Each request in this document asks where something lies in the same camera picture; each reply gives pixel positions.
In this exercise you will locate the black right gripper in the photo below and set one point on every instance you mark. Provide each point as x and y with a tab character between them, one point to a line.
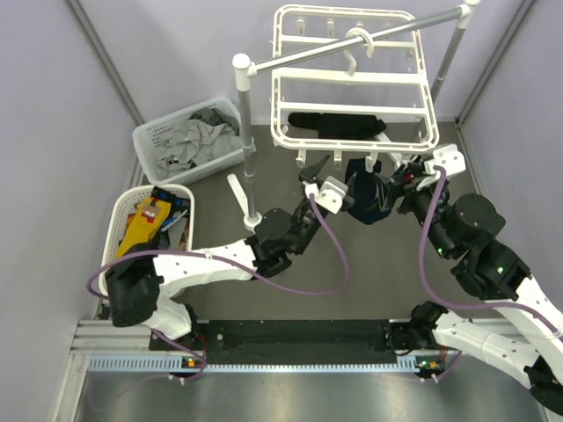
407	186

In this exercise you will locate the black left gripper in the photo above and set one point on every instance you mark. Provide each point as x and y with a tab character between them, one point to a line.
310	173

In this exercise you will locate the navy santa sock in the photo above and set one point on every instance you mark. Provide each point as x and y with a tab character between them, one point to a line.
367	208

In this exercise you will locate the white clip sock hanger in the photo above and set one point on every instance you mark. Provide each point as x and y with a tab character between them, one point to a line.
383	60

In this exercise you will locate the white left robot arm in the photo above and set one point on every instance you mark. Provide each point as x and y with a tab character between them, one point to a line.
143	280

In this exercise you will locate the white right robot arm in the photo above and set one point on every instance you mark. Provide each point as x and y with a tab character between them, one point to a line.
486	269

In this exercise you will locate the black garment on floor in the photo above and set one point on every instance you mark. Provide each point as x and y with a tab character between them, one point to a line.
339	126

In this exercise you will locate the grey white drying rack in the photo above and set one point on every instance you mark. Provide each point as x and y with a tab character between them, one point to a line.
250	132

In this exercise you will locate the grey clothes pile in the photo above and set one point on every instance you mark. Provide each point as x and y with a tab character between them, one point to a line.
204	136

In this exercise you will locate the black blue patterned sock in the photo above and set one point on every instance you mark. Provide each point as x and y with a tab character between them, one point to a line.
179	207

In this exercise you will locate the yellow bear sock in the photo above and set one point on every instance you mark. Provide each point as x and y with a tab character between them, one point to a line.
149	217

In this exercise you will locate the white rectangular laundry basket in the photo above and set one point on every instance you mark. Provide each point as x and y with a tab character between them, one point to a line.
146	142

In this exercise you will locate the white oval sock basket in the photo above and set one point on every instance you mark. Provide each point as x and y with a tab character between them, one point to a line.
125	206

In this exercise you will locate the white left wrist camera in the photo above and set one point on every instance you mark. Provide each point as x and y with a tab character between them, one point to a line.
329	195

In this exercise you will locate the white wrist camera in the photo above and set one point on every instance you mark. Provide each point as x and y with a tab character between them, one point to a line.
329	195
446	160

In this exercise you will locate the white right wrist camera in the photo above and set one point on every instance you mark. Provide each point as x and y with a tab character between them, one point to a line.
446	160

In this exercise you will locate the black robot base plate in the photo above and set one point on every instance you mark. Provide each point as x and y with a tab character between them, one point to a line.
299	341

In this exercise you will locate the grey slotted cable duct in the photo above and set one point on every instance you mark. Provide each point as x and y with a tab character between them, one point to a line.
183	365

